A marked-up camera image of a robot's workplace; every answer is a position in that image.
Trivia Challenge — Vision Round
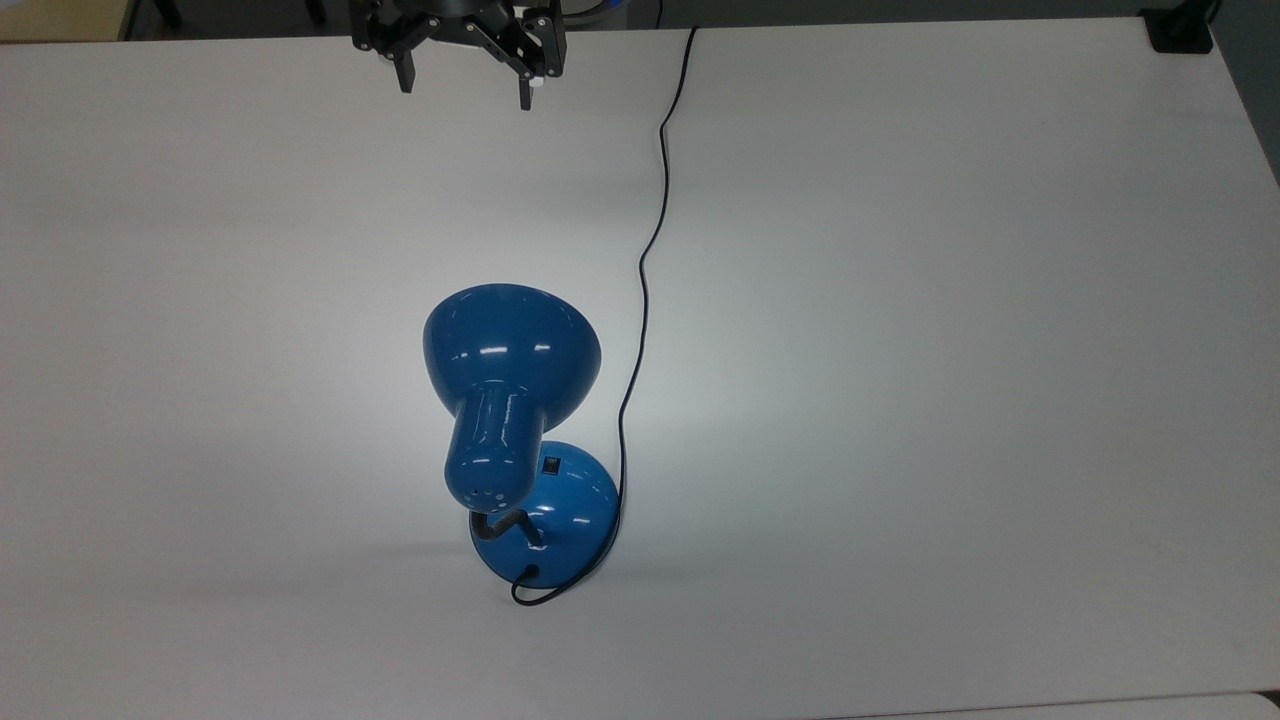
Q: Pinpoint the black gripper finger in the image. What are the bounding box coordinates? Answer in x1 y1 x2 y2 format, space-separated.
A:
478 24 567 112
362 18 441 95

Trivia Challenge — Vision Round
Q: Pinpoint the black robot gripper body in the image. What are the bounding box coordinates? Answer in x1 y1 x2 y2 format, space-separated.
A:
349 0 568 56

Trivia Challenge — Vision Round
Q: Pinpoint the blue desk lamp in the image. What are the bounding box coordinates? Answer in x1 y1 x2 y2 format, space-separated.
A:
422 283 623 585

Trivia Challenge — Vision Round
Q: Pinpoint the black table clamp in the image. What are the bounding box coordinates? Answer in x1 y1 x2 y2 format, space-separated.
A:
1140 0 1223 55

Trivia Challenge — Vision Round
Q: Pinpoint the black lamp power cable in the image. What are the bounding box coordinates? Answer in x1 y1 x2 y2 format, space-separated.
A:
511 26 700 608

